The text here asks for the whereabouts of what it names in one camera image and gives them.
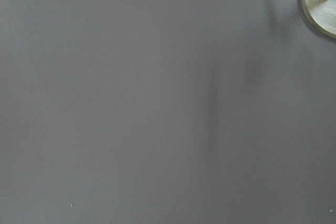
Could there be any wooden cup storage rack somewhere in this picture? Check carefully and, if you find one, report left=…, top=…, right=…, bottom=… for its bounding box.
left=301, top=0, right=335, bottom=39

